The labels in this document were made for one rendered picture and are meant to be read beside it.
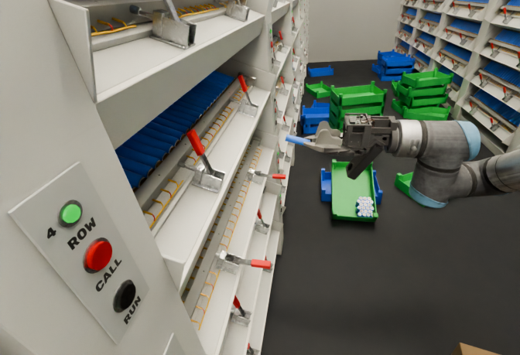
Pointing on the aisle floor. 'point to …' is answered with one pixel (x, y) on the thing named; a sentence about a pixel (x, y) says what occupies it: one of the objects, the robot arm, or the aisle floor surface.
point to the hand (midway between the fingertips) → (308, 143)
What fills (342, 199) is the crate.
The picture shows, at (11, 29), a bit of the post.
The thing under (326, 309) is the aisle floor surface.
